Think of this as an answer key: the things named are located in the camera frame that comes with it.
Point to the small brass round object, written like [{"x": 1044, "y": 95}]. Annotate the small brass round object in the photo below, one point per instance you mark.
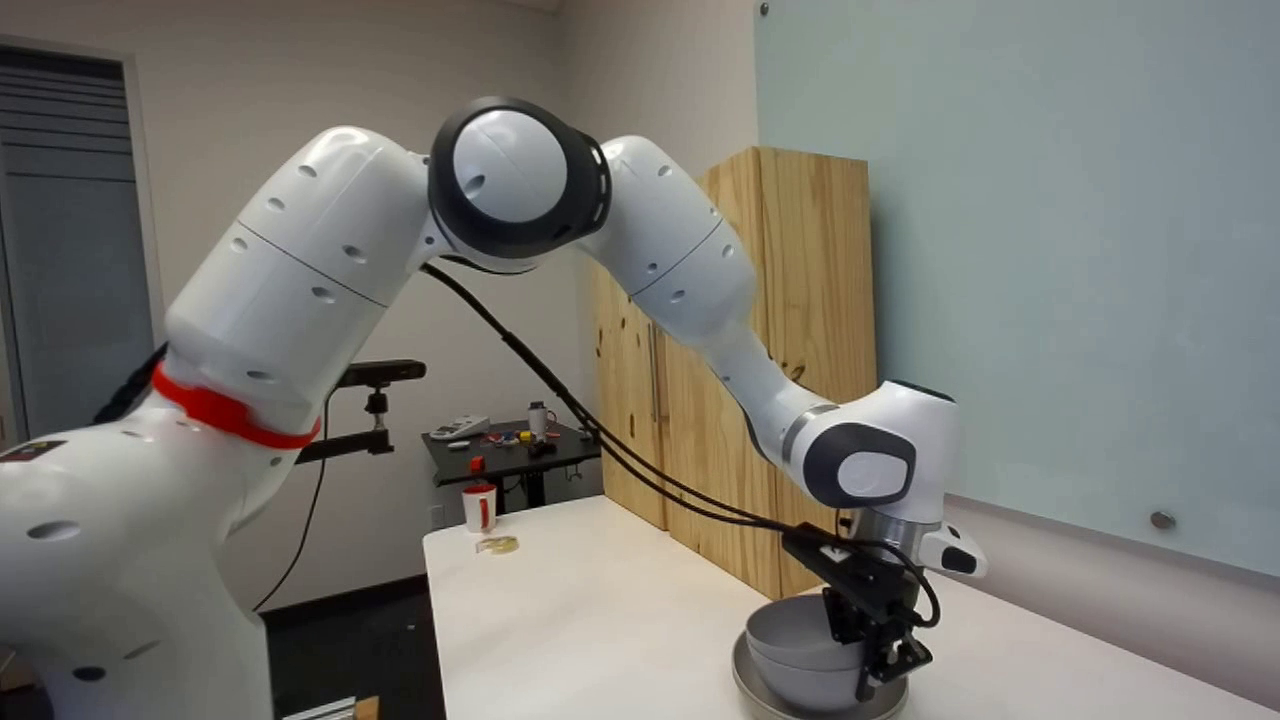
[{"x": 499, "y": 545}]

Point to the black side table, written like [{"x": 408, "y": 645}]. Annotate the black side table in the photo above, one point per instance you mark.
[{"x": 515, "y": 453}]

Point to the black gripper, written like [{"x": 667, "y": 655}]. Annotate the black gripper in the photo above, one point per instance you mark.
[{"x": 872, "y": 595}]

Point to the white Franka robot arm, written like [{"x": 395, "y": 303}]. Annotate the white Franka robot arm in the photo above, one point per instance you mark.
[{"x": 304, "y": 264}]

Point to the gray door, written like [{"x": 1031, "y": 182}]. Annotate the gray door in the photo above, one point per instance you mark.
[{"x": 83, "y": 200}]

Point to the small white bottle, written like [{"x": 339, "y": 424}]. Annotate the small white bottle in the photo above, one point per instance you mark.
[{"x": 536, "y": 423}]

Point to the gray bowl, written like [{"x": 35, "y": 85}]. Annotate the gray bowl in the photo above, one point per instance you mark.
[{"x": 784, "y": 625}]

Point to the wooden plywood panel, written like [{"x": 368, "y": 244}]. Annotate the wooden plywood panel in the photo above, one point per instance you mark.
[{"x": 827, "y": 264}]

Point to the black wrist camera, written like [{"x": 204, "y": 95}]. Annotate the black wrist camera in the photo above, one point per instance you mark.
[{"x": 814, "y": 545}]

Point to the glass whiteboard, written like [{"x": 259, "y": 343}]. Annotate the glass whiteboard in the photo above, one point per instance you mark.
[{"x": 1066, "y": 264}]

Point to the black stereo camera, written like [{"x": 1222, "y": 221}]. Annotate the black stereo camera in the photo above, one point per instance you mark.
[{"x": 384, "y": 372}]

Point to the red and white cup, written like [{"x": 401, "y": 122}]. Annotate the red and white cup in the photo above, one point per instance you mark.
[{"x": 479, "y": 504}]

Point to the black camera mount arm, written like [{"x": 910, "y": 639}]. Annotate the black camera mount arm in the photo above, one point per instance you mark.
[{"x": 349, "y": 446}]

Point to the grey plate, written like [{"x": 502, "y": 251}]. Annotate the grey plate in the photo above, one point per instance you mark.
[{"x": 801, "y": 682}]

